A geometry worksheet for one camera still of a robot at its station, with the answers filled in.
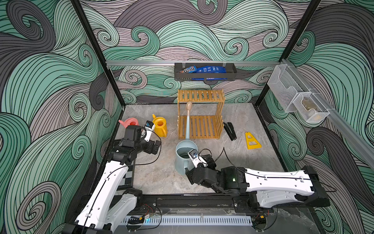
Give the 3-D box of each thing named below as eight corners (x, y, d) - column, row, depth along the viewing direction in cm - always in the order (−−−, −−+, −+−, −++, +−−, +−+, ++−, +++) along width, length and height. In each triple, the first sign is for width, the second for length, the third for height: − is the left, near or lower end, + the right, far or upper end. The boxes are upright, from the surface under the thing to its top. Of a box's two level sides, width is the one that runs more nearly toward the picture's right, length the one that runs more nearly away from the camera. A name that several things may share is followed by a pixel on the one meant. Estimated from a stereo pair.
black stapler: (226, 140, 101) (227, 138, 99) (223, 124, 110) (224, 122, 108) (236, 140, 101) (237, 138, 99) (231, 124, 110) (232, 122, 108)
